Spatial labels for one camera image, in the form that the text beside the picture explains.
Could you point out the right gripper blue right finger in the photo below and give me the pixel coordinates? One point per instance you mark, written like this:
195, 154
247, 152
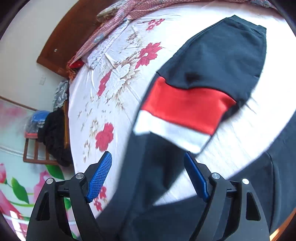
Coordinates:
196, 177

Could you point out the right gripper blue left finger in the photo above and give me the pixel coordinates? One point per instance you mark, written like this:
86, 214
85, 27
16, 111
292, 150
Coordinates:
96, 175

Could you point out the dark navy sport pants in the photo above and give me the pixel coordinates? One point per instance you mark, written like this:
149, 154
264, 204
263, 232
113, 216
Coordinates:
221, 98

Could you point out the black clothes pile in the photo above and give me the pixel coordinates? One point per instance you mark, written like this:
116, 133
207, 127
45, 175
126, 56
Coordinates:
52, 136

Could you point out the wooden chair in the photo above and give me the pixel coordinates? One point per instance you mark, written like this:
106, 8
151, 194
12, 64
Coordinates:
40, 154

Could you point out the white floral bed sheet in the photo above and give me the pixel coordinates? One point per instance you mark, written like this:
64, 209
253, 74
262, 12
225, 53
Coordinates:
109, 89

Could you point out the plastic bag with items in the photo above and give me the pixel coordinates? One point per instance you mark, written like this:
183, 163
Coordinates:
35, 121

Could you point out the floral wardrobe door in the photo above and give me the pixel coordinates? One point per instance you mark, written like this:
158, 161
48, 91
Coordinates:
21, 182

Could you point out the red round object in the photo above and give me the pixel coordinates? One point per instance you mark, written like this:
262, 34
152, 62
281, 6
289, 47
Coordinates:
76, 65

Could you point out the brown wooden headboard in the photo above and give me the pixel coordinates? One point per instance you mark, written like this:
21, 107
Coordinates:
70, 34

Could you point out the red checked quilt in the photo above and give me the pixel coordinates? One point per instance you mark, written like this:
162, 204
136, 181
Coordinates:
113, 21

